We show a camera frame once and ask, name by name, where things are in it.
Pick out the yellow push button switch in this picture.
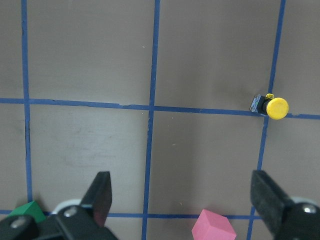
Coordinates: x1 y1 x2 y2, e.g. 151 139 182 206
249 93 290 120

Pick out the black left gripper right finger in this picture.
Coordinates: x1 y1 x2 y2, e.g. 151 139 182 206
250 170 320 240

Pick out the green foam cube near left arm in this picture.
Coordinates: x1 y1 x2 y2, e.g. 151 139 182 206
7 200 46 223

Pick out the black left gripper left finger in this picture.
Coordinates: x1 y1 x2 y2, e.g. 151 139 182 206
0 171 117 240

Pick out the pink foam cube centre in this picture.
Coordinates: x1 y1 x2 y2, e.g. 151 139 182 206
191 209 237 240

